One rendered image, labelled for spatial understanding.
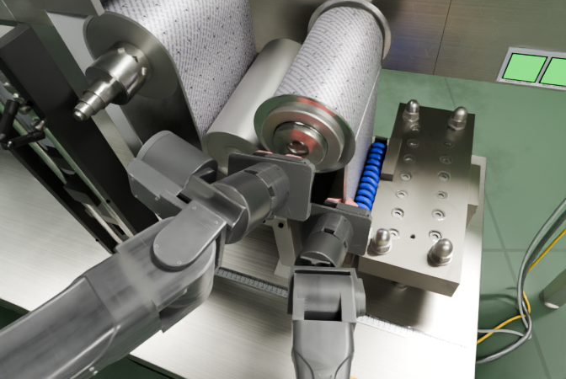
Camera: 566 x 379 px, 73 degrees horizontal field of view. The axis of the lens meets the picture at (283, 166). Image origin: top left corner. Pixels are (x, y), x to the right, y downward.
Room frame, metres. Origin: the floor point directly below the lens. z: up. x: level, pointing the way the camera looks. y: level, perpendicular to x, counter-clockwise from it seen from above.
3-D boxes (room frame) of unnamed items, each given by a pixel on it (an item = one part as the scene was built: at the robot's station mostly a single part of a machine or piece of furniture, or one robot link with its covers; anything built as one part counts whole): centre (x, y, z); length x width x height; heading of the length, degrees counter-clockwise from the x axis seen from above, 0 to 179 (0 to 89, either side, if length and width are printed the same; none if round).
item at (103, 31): (0.60, 0.13, 1.33); 0.25 x 0.14 x 0.14; 153
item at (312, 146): (0.36, -0.03, 1.25); 0.07 x 0.02 x 0.07; 63
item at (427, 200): (0.43, -0.27, 1.00); 0.40 x 0.16 x 0.06; 153
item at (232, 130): (0.53, 0.02, 1.17); 0.26 x 0.12 x 0.12; 153
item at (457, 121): (0.55, -0.38, 1.05); 0.04 x 0.04 x 0.04
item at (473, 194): (0.40, -0.36, 0.96); 0.10 x 0.03 x 0.11; 153
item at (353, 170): (0.45, -0.14, 1.12); 0.23 x 0.01 x 0.18; 153
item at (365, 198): (0.44, -0.16, 1.03); 0.21 x 0.04 x 0.03; 153
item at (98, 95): (0.41, 0.23, 1.33); 0.06 x 0.03 x 0.03; 153
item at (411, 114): (0.59, -0.30, 1.05); 0.04 x 0.04 x 0.04
